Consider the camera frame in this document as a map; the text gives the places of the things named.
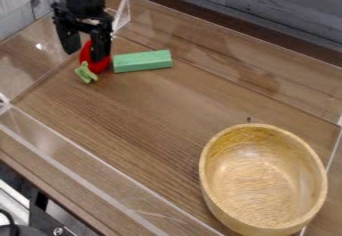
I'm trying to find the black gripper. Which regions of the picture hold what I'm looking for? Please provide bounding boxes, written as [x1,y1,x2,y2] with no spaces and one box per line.
[51,0,114,62]

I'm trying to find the red plush strawberry toy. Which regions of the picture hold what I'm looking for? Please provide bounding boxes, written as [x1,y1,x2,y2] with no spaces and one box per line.
[75,41,111,84]

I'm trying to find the green rectangular block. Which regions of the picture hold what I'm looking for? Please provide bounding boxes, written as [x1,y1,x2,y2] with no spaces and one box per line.
[114,50,173,73]

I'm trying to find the clear acrylic tray walls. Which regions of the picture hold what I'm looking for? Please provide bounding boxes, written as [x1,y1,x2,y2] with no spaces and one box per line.
[0,0,342,236]

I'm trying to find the wooden bowl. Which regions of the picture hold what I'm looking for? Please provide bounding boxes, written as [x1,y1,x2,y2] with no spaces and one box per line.
[199,123,328,236]

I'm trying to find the clear acrylic corner bracket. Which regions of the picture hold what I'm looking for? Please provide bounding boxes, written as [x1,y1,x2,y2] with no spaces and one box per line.
[106,0,131,34]

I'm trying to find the black metal table frame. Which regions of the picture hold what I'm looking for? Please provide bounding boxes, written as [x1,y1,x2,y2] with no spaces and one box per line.
[26,189,98,236]

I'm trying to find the black cable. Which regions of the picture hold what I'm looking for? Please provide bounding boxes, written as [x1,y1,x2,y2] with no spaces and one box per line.
[0,209,19,236]

